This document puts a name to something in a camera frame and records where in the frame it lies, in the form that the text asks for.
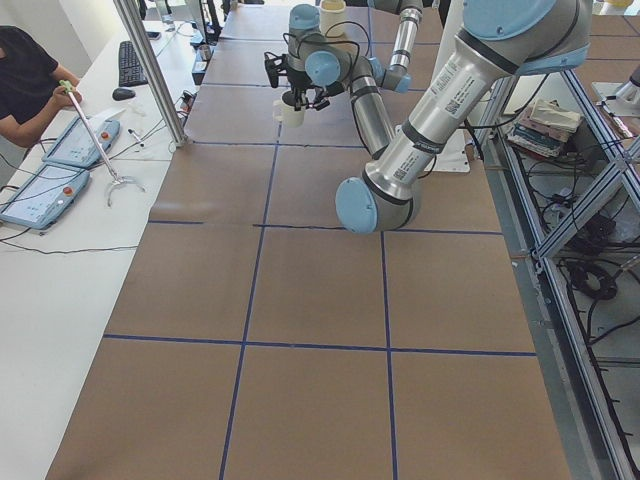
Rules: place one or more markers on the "black computer mouse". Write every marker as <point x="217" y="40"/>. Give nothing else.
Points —
<point x="122" y="93"/>

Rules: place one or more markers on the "white ribbed HOME mug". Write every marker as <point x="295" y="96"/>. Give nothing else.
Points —
<point x="282" y="112"/>

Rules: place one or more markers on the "person in black t-shirt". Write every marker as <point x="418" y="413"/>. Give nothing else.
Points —
<point x="31" y="93"/>

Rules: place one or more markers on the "black keyboard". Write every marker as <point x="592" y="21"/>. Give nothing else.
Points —
<point x="131" y="72"/>

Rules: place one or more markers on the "silver metal cup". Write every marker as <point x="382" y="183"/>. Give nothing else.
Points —
<point x="205" y="52"/>

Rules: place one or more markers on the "green handled reacher grabber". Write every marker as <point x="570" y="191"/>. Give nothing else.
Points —
<point x="118" y="181"/>

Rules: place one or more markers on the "brown paper table cover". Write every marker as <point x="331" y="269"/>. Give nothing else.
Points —
<point x="254" y="338"/>

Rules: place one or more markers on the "white marker pen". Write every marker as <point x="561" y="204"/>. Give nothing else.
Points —
<point x="138" y="139"/>

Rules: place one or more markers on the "aluminium frame post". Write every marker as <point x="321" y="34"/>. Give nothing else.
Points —
<point x="129" y="15"/>

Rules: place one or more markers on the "near teach pendant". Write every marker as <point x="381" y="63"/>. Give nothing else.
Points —
<point x="45" y="196"/>

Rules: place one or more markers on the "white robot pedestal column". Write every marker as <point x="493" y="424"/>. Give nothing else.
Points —
<point x="445" y="69"/>

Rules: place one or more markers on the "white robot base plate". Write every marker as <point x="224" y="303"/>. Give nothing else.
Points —
<point x="453" y="159"/>

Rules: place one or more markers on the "far teach pendant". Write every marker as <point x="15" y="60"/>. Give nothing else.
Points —
<point x="75" y="148"/>

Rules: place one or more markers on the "white lidded bin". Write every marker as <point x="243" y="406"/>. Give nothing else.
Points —
<point x="332" y="17"/>

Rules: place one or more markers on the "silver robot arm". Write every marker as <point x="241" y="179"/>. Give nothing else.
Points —
<point x="318" y="66"/>
<point x="497" y="39"/>

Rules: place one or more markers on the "teach pendant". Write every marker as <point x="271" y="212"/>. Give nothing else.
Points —
<point x="75" y="148"/>
<point x="45" y="196"/>

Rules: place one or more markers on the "stack of books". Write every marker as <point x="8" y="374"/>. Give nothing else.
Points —
<point x="544" y="127"/>

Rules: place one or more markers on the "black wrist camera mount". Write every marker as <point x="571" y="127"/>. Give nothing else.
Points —
<point x="276" y="68"/>

